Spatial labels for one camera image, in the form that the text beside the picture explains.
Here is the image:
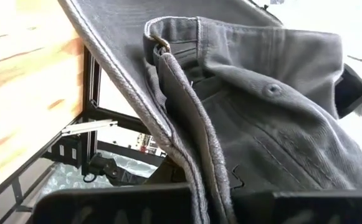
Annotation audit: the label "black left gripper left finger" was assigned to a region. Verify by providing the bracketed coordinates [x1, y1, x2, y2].
[32, 157, 198, 224]

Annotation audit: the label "black aluminium table frame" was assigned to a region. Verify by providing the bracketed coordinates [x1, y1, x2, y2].
[0, 46, 169, 224]

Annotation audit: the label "black table-level camera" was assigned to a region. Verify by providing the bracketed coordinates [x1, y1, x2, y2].
[83, 153, 122, 184]

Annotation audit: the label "grey baseball cap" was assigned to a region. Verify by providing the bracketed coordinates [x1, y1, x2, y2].
[57, 0, 362, 224]

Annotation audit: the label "black box white labels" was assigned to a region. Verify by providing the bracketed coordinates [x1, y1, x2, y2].
[47, 136, 82, 166]

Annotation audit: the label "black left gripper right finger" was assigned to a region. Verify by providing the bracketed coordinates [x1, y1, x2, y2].
[230, 164, 362, 224]

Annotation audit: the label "white metal bar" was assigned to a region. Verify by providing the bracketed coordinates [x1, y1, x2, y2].
[61, 119, 119, 136]

